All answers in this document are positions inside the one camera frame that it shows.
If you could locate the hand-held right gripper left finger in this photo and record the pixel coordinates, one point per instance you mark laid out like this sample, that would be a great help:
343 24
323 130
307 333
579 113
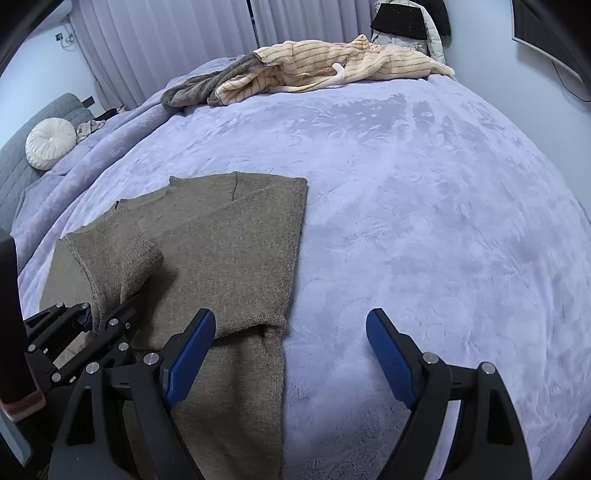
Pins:
187 357

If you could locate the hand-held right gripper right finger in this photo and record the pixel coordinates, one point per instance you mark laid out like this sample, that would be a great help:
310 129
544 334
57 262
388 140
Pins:
390 357

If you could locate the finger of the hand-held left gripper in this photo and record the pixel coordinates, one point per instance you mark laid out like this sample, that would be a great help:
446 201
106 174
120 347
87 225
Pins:
69 314
115 330

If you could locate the olive brown knit sweater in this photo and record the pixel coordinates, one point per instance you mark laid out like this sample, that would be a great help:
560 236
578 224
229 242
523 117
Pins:
221 258

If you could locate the lavender plush blanket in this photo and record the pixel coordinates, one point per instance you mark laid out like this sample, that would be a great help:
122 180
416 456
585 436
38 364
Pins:
415 207

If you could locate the grey quilted headboard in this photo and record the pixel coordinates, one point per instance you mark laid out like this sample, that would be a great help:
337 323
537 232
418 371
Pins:
18 152

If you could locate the round white pleated pillow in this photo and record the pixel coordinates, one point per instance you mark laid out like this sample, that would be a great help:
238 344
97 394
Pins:
50 143

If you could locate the small patterned beige cloth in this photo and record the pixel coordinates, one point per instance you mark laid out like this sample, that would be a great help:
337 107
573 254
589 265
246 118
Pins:
87 128

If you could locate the grey fleece garment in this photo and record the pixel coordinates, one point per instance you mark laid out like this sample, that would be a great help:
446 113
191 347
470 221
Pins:
198 87

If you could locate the white pleated curtain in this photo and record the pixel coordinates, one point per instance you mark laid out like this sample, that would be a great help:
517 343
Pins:
161 37

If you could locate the cream striped fleece garment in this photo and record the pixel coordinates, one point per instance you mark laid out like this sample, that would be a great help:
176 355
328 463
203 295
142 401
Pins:
314 57

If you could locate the white puffy jacket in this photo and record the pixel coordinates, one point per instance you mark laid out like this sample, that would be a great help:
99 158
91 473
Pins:
431 44

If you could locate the black cloth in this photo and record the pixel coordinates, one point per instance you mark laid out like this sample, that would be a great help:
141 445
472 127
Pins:
397 18

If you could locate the dark hanging garment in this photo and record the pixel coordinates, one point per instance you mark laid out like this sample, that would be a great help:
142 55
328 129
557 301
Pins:
438 16

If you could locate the black flat screen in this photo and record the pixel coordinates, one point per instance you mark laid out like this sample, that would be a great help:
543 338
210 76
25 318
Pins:
549 32

